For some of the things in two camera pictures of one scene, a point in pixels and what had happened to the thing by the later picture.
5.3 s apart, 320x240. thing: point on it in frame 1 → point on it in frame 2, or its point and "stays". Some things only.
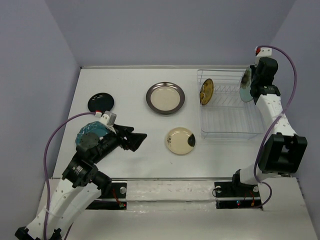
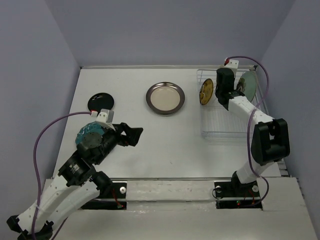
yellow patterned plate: [206, 91] stays
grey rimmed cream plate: [165, 97] stays
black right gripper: [254, 69] → [234, 78]
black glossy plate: [101, 101] stays
